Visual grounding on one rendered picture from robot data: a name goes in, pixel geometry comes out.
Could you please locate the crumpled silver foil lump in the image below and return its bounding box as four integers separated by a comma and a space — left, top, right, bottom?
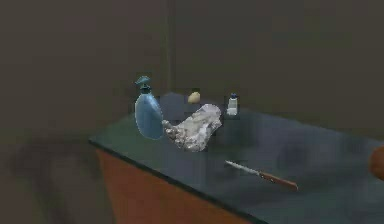
161, 103, 223, 153

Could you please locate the white shaker with blue cap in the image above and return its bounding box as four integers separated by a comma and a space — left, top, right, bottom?
226, 92, 239, 117

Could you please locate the blue soap dispenser bottle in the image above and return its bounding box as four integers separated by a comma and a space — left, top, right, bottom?
133, 75, 165, 141

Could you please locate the brown counter with dark top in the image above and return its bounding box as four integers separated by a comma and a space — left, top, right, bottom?
88, 91, 384, 224

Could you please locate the brown round object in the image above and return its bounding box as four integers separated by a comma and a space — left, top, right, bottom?
368, 145, 384, 182

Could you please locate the knife with brown handle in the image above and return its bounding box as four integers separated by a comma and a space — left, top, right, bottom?
224, 159, 299, 192

